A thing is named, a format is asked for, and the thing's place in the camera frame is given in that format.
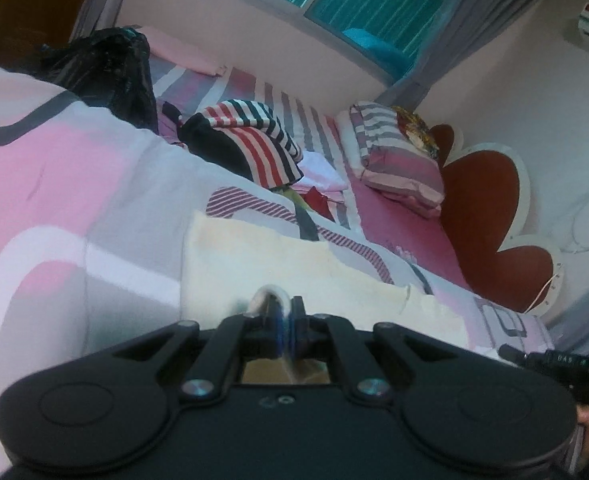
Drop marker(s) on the red white flower headboard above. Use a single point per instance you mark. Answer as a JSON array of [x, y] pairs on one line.
[[479, 200]]

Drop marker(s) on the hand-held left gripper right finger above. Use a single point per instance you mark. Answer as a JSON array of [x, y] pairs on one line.
[[295, 332]]

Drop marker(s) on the pale pink garment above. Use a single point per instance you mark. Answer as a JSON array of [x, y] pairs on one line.
[[322, 172]]

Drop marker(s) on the yellow printed pillow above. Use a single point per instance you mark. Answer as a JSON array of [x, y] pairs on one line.
[[417, 130]]

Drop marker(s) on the red cloth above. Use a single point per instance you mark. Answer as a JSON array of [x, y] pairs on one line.
[[319, 202]]

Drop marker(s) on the brown wooden door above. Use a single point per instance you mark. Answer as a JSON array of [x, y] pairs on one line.
[[29, 5]]

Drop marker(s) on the white knit sweater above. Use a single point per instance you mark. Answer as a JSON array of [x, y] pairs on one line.
[[254, 260]]

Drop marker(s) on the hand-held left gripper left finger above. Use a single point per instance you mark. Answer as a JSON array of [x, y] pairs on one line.
[[273, 332]]

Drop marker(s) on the striped pink pillow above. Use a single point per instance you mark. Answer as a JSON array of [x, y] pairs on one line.
[[399, 180]]

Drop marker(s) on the striped pink bed sheet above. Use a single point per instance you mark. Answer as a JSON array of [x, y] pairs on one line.
[[394, 230]]

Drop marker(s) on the pink grey patterned blanket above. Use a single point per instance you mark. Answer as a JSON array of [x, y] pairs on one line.
[[74, 185]]

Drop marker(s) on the black plastic bag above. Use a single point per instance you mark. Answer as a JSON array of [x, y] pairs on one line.
[[109, 70]]

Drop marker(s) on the red white striped garment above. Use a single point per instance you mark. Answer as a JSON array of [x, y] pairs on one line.
[[259, 145]]

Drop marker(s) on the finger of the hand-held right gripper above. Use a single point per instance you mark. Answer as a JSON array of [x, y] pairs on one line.
[[513, 354]]

